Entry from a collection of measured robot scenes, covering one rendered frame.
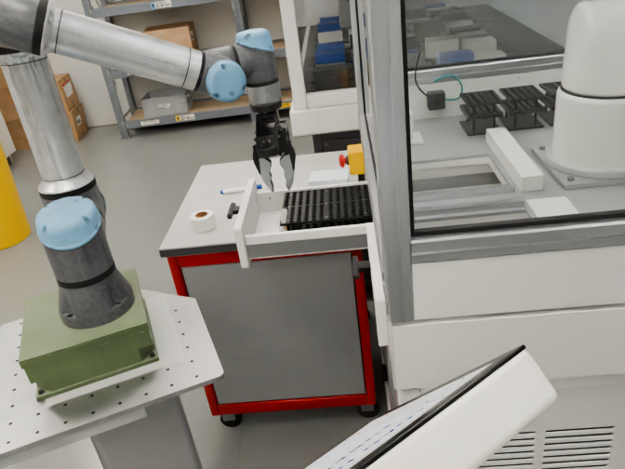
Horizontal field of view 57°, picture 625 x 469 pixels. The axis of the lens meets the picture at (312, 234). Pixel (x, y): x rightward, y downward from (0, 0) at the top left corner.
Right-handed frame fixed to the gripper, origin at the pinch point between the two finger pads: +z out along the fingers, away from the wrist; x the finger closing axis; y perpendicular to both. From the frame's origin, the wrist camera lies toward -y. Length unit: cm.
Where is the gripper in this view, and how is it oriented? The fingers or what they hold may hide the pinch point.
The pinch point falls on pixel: (280, 187)
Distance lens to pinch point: 136.6
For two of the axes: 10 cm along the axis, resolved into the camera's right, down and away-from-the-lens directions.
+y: 0.2, -4.8, 8.8
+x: -9.9, 1.1, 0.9
